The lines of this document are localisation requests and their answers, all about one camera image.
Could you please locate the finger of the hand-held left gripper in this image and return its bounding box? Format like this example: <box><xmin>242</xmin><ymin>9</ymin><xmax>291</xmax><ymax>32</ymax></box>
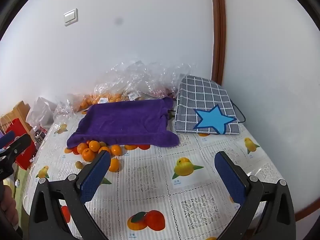
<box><xmin>0</xmin><ymin>133</ymin><xmax>30</xmax><ymax>161</ymax></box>
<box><xmin>0</xmin><ymin>131</ymin><xmax>15</xmax><ymax>147</ymax></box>

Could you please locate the crumpled clear plastic bag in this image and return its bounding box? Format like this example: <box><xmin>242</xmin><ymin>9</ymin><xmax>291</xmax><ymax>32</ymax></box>
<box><xmin>53</xmin><ymin>94</ymin><xmax>75</xmax><ymax>123</ymax></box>

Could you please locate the white light switch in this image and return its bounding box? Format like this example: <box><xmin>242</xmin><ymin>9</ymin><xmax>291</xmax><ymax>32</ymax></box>
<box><xmin>63</xmin><ymin>8</ymin><xmax>78</xmax><ymax>27</ymax></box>

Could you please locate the purple towel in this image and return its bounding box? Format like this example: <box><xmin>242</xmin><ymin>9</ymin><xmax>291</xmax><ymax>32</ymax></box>
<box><xmin>67</xmin><ymin>97</ymin><xmax>180</xmax><ymax>149</ymax></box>

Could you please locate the red paper bag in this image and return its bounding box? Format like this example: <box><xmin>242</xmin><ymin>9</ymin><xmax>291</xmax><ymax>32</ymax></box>
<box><xmin>5</xmin><ymin>119</ymin><xmax>38</xmax><ymax>171</ymax></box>

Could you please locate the dark drink bottle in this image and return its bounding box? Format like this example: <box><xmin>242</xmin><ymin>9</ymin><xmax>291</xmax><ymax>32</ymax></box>
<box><xmin>34</xmin><ymin>126</ymin><xmax>48</xmax><ymax>145</ymax></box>

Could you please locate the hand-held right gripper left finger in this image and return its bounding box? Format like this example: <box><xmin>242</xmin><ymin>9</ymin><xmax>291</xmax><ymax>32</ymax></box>
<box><xmin>28</xmin><ymin>150</ymin><xmax>112</xmax><ymax>240</ymax></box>

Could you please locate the pile of mandarins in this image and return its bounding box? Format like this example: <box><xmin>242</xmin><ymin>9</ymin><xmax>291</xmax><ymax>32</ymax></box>
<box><xmin>71</xmin><ymin>140</ymin><xmax>123</xmax><ymax>162</ymax></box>

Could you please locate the grey checked cushion blue star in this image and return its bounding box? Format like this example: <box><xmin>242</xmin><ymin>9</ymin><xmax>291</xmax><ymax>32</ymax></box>
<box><xmin>174</xmin><ymin>75</ymin><xmax>240</xmax><ymax>135</ymax></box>

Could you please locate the clear bag of mandarins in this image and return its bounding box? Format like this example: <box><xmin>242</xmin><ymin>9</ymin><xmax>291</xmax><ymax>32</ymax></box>
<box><xmin>72</xmin><ymin>92</ymin><xmax>127</xmax><ymax>112</ymax></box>

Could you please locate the white plastic bag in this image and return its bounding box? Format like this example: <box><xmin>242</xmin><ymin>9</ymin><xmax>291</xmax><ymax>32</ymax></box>
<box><xmin>26</xmin><ymin>97</ymin><xmax>57</xmax><ymax>130</ymax></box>

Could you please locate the wooden furniture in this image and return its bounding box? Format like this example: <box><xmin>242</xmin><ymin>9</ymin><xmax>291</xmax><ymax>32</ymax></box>
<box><xmin>0</xmin><ymin>101</ymin><xmax>32</xmax><ymax>133</ymax></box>

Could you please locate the fruit print tablecloth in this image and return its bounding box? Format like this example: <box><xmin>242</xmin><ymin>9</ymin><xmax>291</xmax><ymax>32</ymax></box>
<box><xmin>22</xmin><ymin>110</ymin><xmax>291</xmax><ymax>240</ymax></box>

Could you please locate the brown wooden baseboard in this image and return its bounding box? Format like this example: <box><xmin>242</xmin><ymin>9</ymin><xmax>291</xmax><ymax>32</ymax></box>
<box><xmin>294</xmin><ymin>196</ymin><xmax>320</xmax><ymax>222</ymax></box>

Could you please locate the person's left hand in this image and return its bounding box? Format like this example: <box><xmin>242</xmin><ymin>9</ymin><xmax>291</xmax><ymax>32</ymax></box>
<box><xmin>0</xmin><ymin>185</ymin><xmax>18</xmax><ymax>227</ymax></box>

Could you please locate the small orange mandarin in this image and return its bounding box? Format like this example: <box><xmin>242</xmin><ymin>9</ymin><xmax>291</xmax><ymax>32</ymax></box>
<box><xmin>108</xmin><ymin>158</ymin><xmax>120</xmax><ymax>173</ymax></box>

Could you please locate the brown wooden door frame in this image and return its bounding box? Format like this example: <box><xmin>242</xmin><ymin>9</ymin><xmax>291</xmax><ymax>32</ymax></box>
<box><xmin>209</xmin><ymin>0</ymin><xmax>227</xmax><ymax>85</ymax></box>

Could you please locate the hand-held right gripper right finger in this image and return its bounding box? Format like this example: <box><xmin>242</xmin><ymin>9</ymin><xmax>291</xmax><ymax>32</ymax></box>
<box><xmin>214</xmin><ymin>151</ymin><xmax>297</xmax><ymax>240</ymax></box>

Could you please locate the black cable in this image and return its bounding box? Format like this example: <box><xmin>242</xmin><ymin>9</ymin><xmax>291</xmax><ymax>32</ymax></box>
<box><xmin>229</xmin><ymin>99</ymin><xmax>247</xmax><ymax>125</ymax></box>

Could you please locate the clear bag of red fruits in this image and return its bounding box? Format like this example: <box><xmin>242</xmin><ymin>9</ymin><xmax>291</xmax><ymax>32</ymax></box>
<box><xmin>122</xmin><ymin>60</ymin><xmax>199</xmax><ymax>99</ymax></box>

